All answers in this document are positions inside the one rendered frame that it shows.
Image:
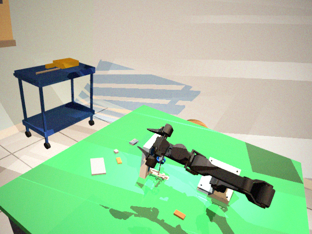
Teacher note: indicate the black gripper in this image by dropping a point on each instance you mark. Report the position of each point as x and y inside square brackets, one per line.
[165, 131]

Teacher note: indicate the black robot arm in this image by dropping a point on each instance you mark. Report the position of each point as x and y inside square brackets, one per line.
[257, 191]

